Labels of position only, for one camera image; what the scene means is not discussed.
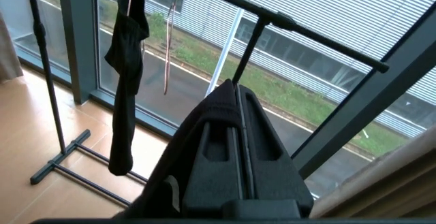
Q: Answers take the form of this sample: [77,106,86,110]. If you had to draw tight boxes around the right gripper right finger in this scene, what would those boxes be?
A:
[236,84,315,218]

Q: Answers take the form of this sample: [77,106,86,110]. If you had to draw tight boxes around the black garment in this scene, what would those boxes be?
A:
[114,78,245,219]

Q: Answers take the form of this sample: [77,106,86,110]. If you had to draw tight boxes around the black shorts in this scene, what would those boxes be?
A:
[104,0,151,177]

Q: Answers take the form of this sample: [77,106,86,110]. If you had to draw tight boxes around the window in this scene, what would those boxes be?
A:
[0,0,436,201]

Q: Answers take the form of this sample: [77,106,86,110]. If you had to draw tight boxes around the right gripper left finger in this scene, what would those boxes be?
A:
[182,121,245,218]

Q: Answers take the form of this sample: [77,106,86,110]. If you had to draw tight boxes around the beige curtain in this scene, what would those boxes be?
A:
[309,124,436,219]
[0,10,25,84]

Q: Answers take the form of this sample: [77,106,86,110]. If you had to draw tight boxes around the black clothes rack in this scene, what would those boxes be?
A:
[24,0,390,208]

